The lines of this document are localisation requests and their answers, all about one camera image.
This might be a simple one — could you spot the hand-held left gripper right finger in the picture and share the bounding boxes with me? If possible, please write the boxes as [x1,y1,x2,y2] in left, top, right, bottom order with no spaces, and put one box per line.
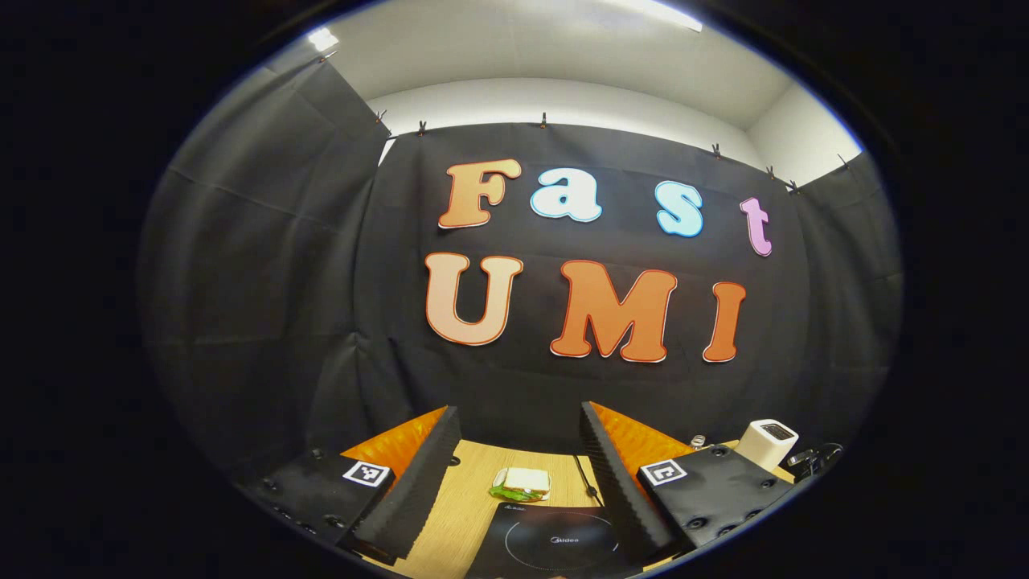
[579,400,797,568]

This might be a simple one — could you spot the sandwich with lettuce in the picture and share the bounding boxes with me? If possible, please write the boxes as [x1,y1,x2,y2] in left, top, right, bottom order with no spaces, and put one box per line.
[490,468,554,503]

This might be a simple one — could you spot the black backdrop cloth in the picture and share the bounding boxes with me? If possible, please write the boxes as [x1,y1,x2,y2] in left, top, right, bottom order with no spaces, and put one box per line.
[137,52,905,515]

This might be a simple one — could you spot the black power cable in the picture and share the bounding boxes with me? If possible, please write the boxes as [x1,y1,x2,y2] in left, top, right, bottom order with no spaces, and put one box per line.
[572,454,602,506]

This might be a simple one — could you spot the white toaster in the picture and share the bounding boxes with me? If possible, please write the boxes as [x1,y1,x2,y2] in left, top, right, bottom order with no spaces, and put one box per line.
[736,418,800,473]

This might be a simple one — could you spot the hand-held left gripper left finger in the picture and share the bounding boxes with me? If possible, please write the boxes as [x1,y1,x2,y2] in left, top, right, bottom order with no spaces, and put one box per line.
[241,404,463,566]

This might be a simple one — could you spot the black induction cooktop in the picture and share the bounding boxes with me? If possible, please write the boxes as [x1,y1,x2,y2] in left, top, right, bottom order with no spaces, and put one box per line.
[465,503,636,579]

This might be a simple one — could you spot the row of black cloth clips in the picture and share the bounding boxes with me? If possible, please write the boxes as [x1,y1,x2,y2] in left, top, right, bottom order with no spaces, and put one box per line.
[322,48,853,194]

